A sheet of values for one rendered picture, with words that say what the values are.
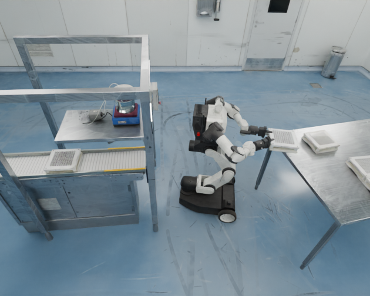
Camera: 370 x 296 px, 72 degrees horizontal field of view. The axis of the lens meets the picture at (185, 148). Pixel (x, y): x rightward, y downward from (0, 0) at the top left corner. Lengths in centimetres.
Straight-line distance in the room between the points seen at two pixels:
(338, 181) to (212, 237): 134
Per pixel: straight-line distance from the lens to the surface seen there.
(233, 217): 293
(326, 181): 252
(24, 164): 258
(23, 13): 607
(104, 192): 252
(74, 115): 218
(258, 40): 601
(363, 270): 331
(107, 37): 256
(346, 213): 237
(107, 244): 291
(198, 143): 241
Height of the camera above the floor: 253
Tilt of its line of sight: 42 degrees down
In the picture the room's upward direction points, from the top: 3 degrees clockwise
